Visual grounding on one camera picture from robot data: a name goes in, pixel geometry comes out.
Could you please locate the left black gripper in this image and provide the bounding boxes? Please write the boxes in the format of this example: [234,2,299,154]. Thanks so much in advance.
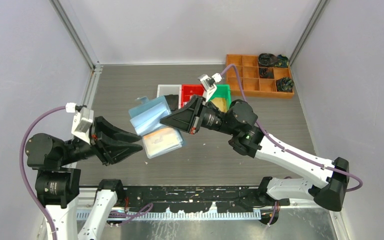
[59,114,143,163]

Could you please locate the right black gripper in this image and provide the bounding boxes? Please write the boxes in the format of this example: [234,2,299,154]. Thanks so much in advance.
[160,94,238,136]

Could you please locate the blue card holder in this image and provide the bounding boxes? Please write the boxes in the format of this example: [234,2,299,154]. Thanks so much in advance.
[128,96,185,159]

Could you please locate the gold card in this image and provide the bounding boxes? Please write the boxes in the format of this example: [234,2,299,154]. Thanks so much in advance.
[142,127,182,158]

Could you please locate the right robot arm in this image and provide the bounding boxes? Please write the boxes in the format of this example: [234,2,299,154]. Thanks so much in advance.
[160,95,349,212]

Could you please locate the black credit cards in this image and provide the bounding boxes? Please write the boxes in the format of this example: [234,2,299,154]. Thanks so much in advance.
[164,94,179,112]

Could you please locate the gold credit cards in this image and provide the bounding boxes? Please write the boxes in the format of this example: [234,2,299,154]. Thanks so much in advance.
[211,97,228,113]

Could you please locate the red plastic bin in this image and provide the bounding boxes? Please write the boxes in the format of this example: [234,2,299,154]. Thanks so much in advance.
[181,84,205,107]

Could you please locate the white plastic bin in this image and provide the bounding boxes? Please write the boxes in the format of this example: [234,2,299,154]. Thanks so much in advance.
[156,84,182,109]

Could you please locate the green plastic bin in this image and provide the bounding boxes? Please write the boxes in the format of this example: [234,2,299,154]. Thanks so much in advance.
[209,84,232,112]

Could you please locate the orange wooden compartment tray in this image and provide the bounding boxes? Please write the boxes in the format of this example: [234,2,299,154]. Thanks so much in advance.
[225,54,295,99]

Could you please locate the dark rolled sock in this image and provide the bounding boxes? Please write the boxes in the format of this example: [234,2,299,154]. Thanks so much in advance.
[257,53,279,67]
[275,77,295,93]
[258,67,274,79]
[275,54,290,68]

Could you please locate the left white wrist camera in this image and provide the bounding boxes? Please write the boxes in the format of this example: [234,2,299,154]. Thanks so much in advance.
[65,102,94,145]

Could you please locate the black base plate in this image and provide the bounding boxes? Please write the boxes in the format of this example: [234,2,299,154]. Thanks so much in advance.
[115,185,274,214]

